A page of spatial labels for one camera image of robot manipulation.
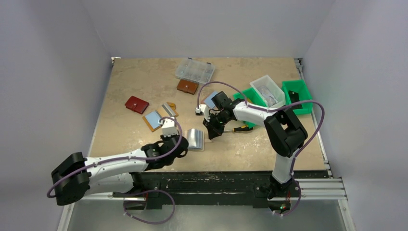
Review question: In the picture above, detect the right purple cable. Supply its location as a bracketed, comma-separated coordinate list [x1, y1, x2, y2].
[196, 81, 326, 218]

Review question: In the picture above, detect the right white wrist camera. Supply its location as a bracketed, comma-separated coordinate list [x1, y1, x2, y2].
[195, 104, 210, 122]

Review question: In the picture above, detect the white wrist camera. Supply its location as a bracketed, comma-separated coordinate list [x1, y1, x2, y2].
[195, 104, 210, 122]
[160, 117, 179, 137]

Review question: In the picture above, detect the brown leather card holder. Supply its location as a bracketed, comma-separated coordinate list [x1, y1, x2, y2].
[176, 79, 199, 95]

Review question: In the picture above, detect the green bin with yellow items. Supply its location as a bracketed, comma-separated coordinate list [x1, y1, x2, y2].
[233, 88, 267, 128]

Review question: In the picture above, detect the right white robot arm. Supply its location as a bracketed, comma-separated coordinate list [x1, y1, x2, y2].
[195, 92, 308, 185]

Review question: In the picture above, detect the red leather card holder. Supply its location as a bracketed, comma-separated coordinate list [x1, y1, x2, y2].
[125, 96, 150, 115]

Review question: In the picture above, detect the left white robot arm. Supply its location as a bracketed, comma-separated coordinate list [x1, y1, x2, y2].
[51, 135, 189, 206]

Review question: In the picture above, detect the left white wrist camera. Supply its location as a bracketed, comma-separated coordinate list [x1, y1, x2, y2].
[160, 117, 179, 137]

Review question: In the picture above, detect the open pink card holder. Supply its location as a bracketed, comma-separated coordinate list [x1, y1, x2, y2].
[201, 91, 218, 109]

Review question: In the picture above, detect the green bin with black item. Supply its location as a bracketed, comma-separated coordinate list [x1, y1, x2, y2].
[281, 79, 313, 115]

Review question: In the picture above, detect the black yellow screwdriver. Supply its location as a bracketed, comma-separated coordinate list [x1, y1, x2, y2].
[224, 125, 253, 133]

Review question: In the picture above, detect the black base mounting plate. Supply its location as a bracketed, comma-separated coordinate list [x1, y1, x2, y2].
[111, 171, 311, 211]

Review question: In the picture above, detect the white plastic bin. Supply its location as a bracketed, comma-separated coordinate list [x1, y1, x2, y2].
[250, 75, 286, 108]

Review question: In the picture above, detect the open orange card holder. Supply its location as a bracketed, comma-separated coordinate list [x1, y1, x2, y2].
[142, 102, 179, 132]

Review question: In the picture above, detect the clear plastic organizer box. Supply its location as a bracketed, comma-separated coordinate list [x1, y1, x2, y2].
[175, 58, 216, 84]

